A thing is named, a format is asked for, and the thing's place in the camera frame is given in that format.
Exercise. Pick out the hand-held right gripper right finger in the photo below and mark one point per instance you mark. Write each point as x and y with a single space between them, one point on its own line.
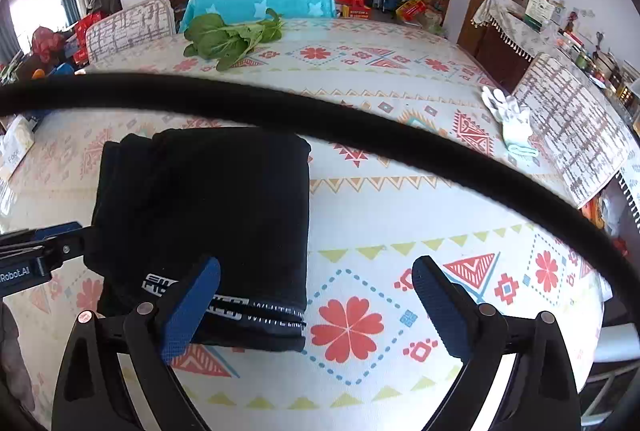
440 306

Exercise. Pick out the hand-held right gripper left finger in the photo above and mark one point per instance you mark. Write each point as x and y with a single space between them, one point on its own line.
190 306

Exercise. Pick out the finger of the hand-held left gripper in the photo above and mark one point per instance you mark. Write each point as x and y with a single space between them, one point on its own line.
60 243

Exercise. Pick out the black pants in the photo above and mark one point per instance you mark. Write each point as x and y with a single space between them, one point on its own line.
210 201

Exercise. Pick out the person's left forearm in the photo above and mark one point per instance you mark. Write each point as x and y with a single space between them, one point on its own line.
12 351

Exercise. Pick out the white tissue box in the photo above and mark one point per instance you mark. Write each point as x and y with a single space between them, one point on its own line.
15 151

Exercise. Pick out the white work glove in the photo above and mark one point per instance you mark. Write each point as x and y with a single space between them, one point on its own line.
520 128
492 101

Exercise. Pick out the red bundle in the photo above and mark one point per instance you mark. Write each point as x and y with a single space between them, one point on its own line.
47 43

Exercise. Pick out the grey patterned chair cover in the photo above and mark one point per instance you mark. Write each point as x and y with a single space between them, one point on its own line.
130 28
565 121

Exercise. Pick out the white air conditioner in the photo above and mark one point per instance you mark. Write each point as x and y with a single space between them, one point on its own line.
81 1

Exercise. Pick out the dark wooden sideboard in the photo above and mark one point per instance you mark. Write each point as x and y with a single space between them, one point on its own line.
500 56

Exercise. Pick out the green leafy vegetable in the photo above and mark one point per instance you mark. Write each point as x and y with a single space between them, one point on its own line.
220 38

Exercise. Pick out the row of jars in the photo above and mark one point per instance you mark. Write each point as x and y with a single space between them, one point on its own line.
600 66

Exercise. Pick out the fringed floral cloth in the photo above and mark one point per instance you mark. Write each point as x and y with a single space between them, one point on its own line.
500 13

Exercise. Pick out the yellow red carton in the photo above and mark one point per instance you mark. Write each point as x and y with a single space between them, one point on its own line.
411 8

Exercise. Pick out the green white box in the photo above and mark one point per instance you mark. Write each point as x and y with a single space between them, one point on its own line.
540 8

